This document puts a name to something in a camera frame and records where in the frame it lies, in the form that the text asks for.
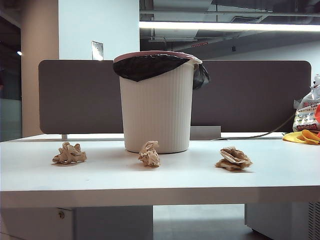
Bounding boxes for grey metal bracket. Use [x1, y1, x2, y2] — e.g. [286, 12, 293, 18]
[190, 125, 222, 141]

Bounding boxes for long ceiling light strip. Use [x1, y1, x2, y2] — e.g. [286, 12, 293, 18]
[139, 21, 320, 33]

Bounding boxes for silver wall plate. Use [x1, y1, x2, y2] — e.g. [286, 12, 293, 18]
[91, 40, 104, 61]

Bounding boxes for brown paper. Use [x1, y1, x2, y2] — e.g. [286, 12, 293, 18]
[215, 146, 254, 172]

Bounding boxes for white cabinet with vent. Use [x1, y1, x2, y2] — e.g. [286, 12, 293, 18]
[244, 201, 320, 240]

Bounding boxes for brown paper ball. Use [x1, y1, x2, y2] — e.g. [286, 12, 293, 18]
[138, 140, 161, 168]
[51, 141, 87, 165]

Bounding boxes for white under-desk drawer cabinet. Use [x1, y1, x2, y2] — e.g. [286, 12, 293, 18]
[0, 205, 154, 240]

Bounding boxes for grey cable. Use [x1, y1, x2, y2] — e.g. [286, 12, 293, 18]
[219, 113, 298, 140]

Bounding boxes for grey desk partition panel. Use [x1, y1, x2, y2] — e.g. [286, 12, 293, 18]
[38, 59, 312, 135]

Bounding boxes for black trash bag liner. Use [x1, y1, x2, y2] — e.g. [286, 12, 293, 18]
[112, 54, 210, 90]

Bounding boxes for yellow cloth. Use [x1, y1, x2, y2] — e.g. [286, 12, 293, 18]
[282, 129, 320, 146]

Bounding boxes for printed plastic snack bag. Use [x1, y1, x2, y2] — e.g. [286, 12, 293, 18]
[292, 73, 320, 133]

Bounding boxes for white ribbed trash can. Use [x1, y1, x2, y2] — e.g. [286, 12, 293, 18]
[118, 51, 203, 154]

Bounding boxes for pink trash can ring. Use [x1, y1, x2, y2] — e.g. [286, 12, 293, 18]
[113, 50, 203, 64]

